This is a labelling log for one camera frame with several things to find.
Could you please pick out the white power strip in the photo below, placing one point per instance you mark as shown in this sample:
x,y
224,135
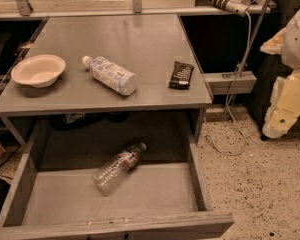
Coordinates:
x,y
234,6

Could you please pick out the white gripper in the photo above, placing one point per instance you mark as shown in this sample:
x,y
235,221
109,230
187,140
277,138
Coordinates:
x,y
297,44

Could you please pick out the black snack bar wrapper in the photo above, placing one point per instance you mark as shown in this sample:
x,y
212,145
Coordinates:
x,y
181,76

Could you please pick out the grey open top drawer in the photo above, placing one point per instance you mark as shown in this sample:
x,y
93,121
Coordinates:
x,y
137,180

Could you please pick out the white labelled bottle on counter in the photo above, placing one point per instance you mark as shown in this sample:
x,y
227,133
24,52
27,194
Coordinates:
x,y
112,75

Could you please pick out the clear water bottle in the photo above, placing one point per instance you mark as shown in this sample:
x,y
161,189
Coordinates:
x,y
109,176

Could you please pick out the grey metal beam bracket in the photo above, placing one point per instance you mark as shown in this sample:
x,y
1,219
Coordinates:
x,y
226,82

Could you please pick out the white paper bowl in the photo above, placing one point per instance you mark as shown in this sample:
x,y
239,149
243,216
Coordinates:
x,y
38,71

